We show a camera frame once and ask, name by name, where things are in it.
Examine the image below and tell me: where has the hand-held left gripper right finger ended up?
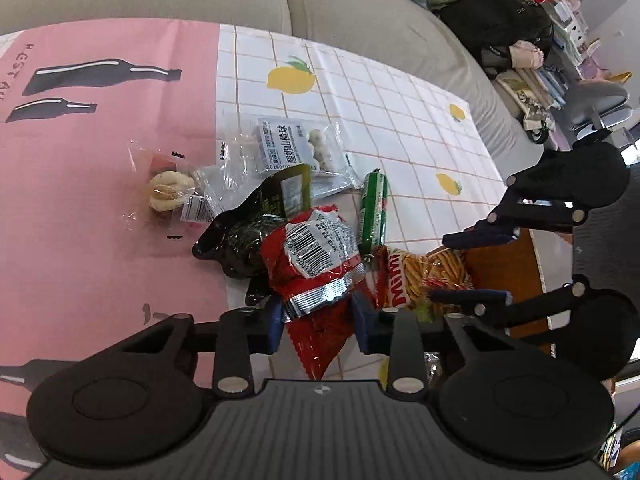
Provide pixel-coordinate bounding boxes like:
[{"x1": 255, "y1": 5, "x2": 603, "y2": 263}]
[{"x1": 350, "y1": 291, "x2": 506, "y2": 396}]

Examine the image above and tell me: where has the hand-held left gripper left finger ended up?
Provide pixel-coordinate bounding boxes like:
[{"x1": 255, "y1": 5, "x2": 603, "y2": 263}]
[{"x1": 117, "y1": 296, "x2": 286, "y2": 396}]

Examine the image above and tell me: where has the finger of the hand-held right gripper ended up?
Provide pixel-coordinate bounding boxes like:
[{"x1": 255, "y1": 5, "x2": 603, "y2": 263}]
[
  {"x1": 442, "y1": 161, "x2": 588, "y2": 251},
  {"x1": 425, "y1": 282, "x2": 588, "y2": 342}
]

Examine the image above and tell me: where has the stick biscuit packet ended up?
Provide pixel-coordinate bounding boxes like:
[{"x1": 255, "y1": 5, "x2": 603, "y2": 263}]
[{"x1": 367, "y1": 245, "x2": 476, "y2": 322}]

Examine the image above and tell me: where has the red snack packet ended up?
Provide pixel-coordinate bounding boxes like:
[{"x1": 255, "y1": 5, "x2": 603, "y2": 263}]
[{"x1": 260, "y1": 205, "x2": 368, "y2": 381}]

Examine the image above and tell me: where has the clear packet of white balls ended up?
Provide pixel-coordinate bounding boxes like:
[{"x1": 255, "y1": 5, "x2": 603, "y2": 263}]
[{"x1": 217, "y1": 115, "x2": 361, "y2": 198}]

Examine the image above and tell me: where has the dark green snack packet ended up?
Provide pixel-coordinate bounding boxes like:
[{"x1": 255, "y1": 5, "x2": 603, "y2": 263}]
[{"x1": 192, "y1": 167, "x2": 313, "y2": 306}]

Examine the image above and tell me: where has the green wrapped sausage stick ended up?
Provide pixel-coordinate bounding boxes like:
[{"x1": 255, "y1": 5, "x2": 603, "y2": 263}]
[{"x1": 357, "y1": 169, "x2": 390, "y2": 261}]

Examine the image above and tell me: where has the printed tote bag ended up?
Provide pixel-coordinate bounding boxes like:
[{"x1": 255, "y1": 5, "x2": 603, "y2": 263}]
[{"x1": 495, "y1": 67, "x2": 558, "y2": 133}]

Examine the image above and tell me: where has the grey chair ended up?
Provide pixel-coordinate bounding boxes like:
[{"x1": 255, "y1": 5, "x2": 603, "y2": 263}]
[{"x1": 565, "y1": 80, "x2": 632, "y2": 133}]

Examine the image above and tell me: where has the clear packet with pastry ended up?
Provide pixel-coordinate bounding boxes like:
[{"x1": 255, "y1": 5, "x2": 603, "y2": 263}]
[{"x1": 122, "y1": 140, "x2": 226, "y2": 226}]

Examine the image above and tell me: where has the pink and white printed tablecloth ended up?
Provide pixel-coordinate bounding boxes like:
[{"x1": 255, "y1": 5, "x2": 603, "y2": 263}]
[{"x1": 0, "y1": 17, "x2": 506, "y2": 473}]

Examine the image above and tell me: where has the beige pouch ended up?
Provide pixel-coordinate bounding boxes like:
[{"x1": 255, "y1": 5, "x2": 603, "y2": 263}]
[{"x1": 510, "y1": 40, "x2": 546, "y2": 69}]

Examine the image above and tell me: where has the black bag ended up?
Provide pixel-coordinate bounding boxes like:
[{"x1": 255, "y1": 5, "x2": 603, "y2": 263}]
[{"x1": 437, "y1": 0, "x2": 556, "y2": 81}]

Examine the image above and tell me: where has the cluttered shelf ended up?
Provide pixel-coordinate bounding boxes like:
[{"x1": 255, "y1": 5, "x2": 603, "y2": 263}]
[{"x1": 545, "y1": 0, "x2": 603, "y2": 81}]

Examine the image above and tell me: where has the beige sofa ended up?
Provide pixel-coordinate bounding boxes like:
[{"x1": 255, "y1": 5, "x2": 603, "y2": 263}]
[{"x1": 0, "y1": 0, "x2": 546, "y2": 161}]

